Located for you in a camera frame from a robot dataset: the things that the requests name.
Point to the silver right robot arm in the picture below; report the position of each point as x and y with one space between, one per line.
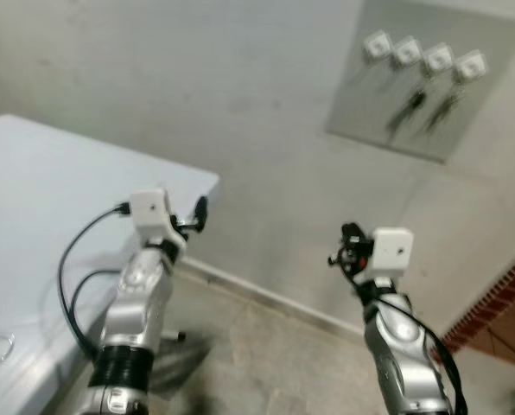
404 346

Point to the white square wall hook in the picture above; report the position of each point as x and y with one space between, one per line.
470 67
406 52
378 43
437 58

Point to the dark hanging key bunch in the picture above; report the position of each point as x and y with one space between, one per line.
409 111
445 108

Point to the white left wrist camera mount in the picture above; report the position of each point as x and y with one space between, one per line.
149 207

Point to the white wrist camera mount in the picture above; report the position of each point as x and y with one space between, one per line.
149 207
391 249

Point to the white plastic table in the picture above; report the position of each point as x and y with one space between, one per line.
33 216

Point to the grey wall hook board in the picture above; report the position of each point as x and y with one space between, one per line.
486 108

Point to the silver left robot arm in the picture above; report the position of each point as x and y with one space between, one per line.
132 303

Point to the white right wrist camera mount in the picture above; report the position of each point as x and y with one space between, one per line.
391 249

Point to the red brick edging strip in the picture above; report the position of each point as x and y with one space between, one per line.
491 303

